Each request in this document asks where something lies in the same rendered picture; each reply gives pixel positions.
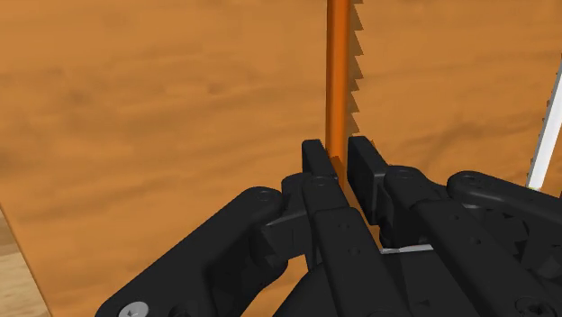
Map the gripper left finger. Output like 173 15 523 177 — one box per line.
94 139 412 317

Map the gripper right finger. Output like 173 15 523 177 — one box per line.
347 135 562 317

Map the orange long serrated knife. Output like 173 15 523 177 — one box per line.
325 0 354 186

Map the white serrated knife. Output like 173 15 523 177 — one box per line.
525 57 562 191

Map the brown wooden table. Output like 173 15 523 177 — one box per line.
0 0 562 317

